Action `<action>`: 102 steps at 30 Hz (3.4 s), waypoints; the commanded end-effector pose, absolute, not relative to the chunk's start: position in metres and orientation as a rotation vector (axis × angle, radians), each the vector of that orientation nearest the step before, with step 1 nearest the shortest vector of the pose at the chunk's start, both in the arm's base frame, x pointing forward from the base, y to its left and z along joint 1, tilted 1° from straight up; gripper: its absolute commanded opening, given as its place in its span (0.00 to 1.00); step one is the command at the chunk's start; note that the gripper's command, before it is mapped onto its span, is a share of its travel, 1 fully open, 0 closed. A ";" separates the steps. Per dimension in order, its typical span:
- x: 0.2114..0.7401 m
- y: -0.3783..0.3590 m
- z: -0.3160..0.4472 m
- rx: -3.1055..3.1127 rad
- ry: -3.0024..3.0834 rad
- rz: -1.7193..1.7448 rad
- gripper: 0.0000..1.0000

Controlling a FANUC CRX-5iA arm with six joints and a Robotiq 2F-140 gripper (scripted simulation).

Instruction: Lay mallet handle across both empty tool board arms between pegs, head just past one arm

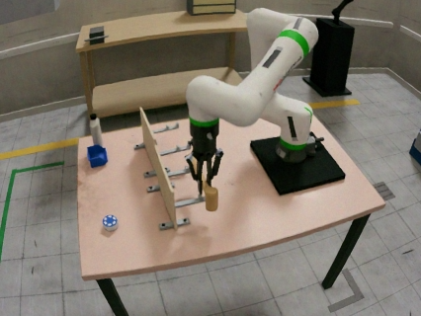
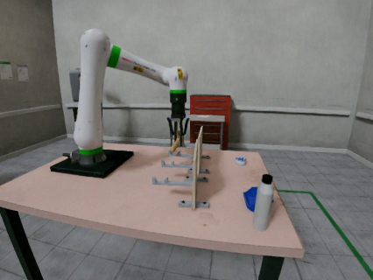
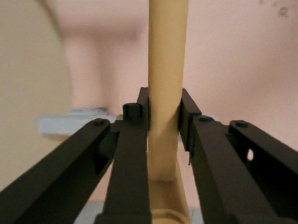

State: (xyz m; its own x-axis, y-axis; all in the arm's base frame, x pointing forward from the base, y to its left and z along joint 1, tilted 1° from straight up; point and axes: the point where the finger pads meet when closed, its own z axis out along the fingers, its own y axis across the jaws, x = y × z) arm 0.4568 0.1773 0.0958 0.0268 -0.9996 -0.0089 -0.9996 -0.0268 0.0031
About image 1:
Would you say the small blue bin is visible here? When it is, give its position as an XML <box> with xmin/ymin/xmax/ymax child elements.
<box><xmin>87</xmin><ymin>144</ymin><xmax>108</xmax><ymax>168</ymax></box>

